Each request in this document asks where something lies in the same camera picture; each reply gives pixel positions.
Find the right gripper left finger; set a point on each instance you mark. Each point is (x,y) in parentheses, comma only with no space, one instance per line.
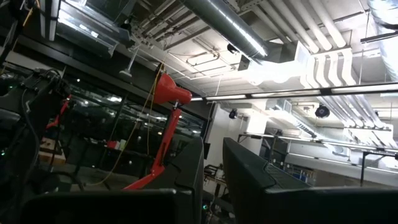
(189,174)

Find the shiny corrugated ventilation duct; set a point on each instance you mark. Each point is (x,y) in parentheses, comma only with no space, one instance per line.
(388,31)

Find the black rig light bar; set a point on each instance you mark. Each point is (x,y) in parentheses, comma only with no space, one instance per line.
(325,91)

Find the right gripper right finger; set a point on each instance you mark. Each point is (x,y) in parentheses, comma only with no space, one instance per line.
(245,174)

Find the black dome camera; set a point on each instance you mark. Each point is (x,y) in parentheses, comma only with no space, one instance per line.
(322,111)
(233,113)

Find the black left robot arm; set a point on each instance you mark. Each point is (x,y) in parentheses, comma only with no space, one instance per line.
(18,102)

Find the smooth grey ceiling duct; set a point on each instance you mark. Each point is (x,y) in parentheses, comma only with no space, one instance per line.
(224,21)

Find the red desk lamp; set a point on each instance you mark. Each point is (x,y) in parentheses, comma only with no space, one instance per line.
(168,90)

